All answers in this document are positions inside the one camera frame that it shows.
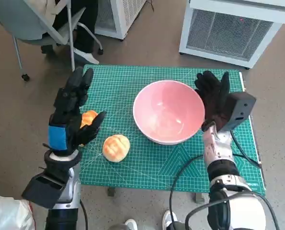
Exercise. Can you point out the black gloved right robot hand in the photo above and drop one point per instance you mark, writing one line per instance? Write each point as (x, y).
(213, 105)

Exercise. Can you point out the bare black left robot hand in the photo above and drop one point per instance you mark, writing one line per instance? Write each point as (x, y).
(68, 107)

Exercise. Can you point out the orange rectangular bread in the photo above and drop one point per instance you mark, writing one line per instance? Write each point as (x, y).
(88, 117)

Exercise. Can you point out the pink bowl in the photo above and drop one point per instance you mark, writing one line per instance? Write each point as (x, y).
(168, 107)

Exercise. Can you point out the round bread bun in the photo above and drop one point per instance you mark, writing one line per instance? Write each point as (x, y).
(116, 148)

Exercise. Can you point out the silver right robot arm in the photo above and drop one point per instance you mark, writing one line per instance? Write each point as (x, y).
(219, 153)

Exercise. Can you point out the white cabinet with red light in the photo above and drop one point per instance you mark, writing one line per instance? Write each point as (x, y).
(228, 31)

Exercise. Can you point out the green cutting mat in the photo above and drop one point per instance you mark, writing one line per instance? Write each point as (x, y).
(156, 163)

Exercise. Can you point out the person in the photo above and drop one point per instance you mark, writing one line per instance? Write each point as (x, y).
(84, 28)

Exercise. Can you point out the grey office chair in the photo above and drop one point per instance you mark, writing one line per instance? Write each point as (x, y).
(25, 24)

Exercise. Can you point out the white mesh-front cabinet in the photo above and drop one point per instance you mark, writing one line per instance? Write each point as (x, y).
(123, 14)

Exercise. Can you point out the white rounded foot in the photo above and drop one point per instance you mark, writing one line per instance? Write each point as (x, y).
(131, 225)
(168, 218)

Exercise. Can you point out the white crinkled fabric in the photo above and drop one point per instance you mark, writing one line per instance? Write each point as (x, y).
(8, 213)

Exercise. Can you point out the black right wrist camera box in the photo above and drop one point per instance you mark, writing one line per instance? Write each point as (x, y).
(240, 110)

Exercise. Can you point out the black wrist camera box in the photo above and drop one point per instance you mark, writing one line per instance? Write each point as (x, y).
(44, 191)
(240, 110)

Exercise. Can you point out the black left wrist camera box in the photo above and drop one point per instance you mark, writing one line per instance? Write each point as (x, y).
(44, 191)

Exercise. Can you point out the grey table bracket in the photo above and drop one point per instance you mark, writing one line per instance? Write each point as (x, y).
(111, 192)
(199, 198)

